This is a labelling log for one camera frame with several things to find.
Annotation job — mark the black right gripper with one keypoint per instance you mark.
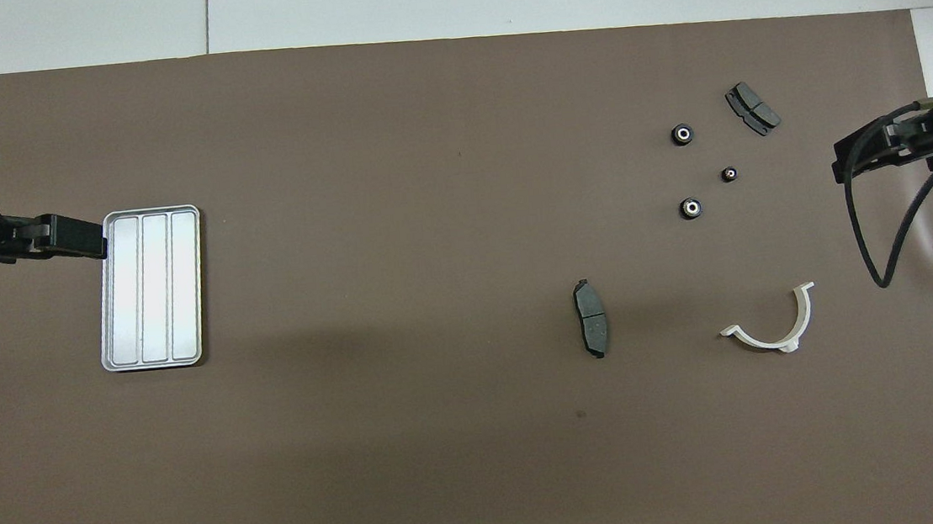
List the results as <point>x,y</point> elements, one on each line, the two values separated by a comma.
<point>920,139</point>

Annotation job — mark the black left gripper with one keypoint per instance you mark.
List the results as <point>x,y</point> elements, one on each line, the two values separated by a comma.
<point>27,236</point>

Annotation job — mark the small black bearing gear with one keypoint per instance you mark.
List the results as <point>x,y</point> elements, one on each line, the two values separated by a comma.
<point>729,174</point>

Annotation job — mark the large black bearing gear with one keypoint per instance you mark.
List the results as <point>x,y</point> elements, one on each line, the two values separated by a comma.
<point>682,134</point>
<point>690,209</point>

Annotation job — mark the silver metal tray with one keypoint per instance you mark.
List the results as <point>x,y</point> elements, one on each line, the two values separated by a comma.
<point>152,289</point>

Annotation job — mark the short dark brake pad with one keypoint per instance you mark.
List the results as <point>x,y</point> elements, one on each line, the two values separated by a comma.
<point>753,108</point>

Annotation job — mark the long dark brake pad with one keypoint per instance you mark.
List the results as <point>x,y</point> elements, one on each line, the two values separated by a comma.
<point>591,319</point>

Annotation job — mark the brown table mat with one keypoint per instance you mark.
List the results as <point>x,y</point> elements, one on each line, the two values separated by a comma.
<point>429,215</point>

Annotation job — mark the white curved plastic bracket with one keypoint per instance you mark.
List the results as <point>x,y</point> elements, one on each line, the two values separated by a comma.
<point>769,343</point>

